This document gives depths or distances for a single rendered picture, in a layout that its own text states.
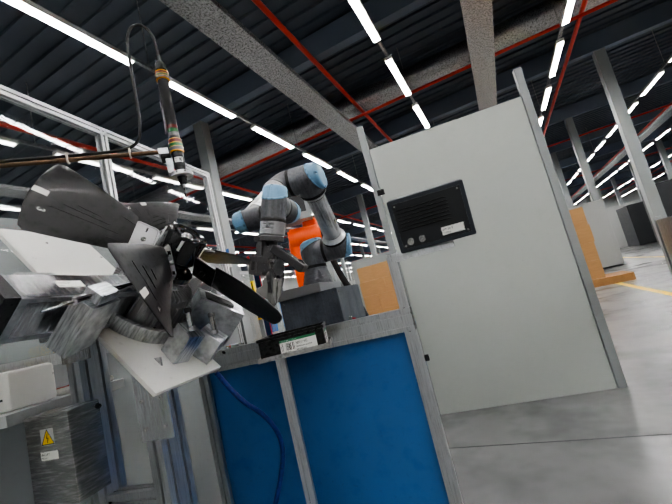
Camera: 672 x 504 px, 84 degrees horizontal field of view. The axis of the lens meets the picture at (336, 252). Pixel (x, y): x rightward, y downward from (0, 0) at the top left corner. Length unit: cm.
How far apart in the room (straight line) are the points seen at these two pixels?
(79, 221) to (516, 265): 246
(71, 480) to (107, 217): 65
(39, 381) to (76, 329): 51
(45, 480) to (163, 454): 29
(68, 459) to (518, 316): 247
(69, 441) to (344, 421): 83
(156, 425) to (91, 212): 56
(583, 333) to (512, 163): 121
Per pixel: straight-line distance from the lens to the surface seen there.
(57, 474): 127
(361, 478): 156
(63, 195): 112
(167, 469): 117
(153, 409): 113
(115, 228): 111
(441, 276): 278
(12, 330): 97
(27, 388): 143
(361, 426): 148
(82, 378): 130
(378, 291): 917
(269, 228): 110
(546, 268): 285
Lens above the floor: 94
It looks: 7 degrees up
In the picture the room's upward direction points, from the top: 14 degrees counter-clockwise
